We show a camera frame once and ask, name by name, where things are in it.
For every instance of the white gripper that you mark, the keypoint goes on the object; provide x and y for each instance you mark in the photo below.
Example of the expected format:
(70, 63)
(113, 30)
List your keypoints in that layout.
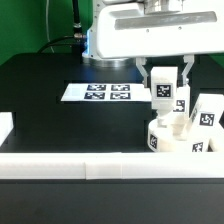
(128, 30)

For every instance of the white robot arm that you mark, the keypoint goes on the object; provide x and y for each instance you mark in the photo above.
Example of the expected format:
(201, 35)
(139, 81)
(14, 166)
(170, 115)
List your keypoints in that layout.
(91, 54)

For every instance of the white sheet with tags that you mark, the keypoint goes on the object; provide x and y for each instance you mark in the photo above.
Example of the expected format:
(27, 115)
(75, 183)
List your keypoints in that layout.
(106, 92)

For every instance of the white front fence rail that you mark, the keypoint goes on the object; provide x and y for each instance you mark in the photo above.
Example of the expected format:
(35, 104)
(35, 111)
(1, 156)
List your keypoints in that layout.
(97, 166)

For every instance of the white fence rail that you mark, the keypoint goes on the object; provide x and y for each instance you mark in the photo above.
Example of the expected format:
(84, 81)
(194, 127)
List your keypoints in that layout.
(6, 125)
(97, 166)

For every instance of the white left fence rail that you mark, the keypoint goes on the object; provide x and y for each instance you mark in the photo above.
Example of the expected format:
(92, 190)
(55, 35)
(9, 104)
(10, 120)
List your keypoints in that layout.
(6, 125)

